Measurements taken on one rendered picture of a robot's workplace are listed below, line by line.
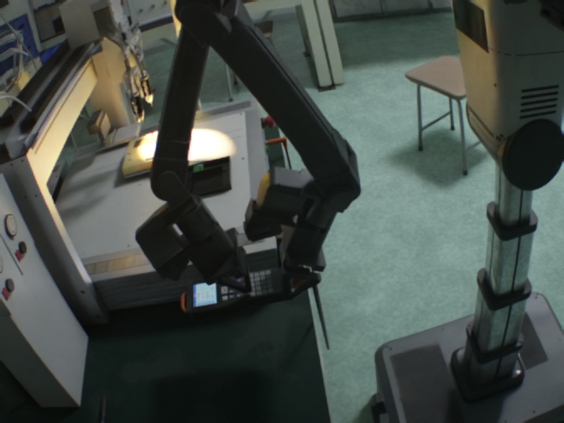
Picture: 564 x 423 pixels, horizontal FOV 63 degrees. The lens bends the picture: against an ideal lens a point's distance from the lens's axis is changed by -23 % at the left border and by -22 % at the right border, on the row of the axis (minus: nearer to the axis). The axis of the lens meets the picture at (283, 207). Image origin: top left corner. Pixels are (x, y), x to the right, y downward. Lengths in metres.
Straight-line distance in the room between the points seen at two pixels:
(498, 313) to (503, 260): 0.17
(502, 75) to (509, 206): 0.33
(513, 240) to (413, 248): 1.26
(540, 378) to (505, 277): 0.49
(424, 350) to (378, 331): 0.45
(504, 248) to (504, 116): 0.35
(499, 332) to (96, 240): 1.03
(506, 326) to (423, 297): 0.86
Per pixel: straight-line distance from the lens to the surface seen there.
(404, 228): 2.48
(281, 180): 0.87
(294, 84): 0.74
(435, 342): 1.68
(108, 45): 1.55
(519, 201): 1.11
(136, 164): 1.52
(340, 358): 2.01
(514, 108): 0.91
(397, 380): 1.60
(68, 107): 1.32
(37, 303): 1.08
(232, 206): 1.29
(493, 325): 1.33
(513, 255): 1.19
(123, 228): 1.36
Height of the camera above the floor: 1.58
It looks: 36 degrees down
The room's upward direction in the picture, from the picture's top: 14 degrees counter-clockwise
